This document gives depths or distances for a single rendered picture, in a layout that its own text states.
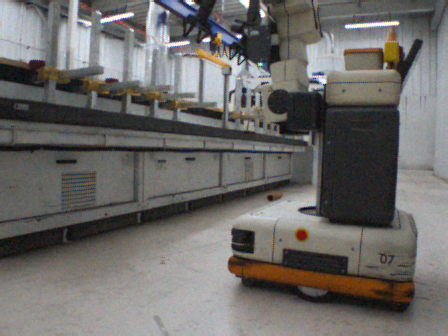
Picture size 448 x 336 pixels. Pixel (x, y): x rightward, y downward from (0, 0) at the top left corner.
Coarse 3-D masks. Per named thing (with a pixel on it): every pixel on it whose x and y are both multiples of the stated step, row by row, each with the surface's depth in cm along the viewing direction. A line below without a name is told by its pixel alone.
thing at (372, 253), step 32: (256, 224) 130; (288, 224) 126; (320, 224) 122; (352, 224) 121; (256, 256) 130; (288, 256) 124; (320, 256) 119; (352, 256) 114; (384, 256) 110; (416, 256) 109; (320, 288) 119; (352, 288) 114; (384, 288) 109
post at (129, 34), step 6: (126, 30) 187; (132, 30) 187; (126, 36) 187; (132, 36) 188; (126, 42) 187; (132, 42) 188; (126, 48) 187; (132, 48) 189; (126, 54) 187; (132, 54) 189; (126, 60) 187; (126, 66) 187; (126, 72) 187; (126, 78) 187; (126, 96) 187; (126, 102) 188; (126, 108) 188
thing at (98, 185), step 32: (0, 64) 143; (32, 96) 159; (64, 96) 176; (0, 160) 150; (32, 160) 165; (64, 160) 180; (96, 160) 204; (128, 160) 229; (192, 160) 298; (224, 160) 350; (256, 160) 438; (288, 160) 569; (0, 192) 151; (32, 192) 166; (64, 192) 184; (96, 192) 205; (128, 192) 231; (160, 192) 264; (192, 192) 298; (224, 192) 353; (0, 224) 149; (32, 224) 163; (64, 224) 181; (96, 224) 205; (128, 224) 231
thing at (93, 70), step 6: (96, 66) 136; (102, 66) 137; (60, 72) 146; (66, 72) 144; (72, 72) 142; (78, 72) 141; (84, 72) 139; (90, 72) 137; (96, 72) 136; (102, 72) 137; (36, 78) 153; (66, 78) 147
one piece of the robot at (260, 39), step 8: (248, 32) 147; (256, 32) 145; (264, 32) 144; (248, 40) 147; (256, 40) 146; (264, 40) 144; (272, 40) 144; (280, 40) 146; (248, 48) 148; (256, 48) 146; (264, 48) 144; (272, 48) 150; (256, 56) 146; (264, 56) 145; (272, 56) 169
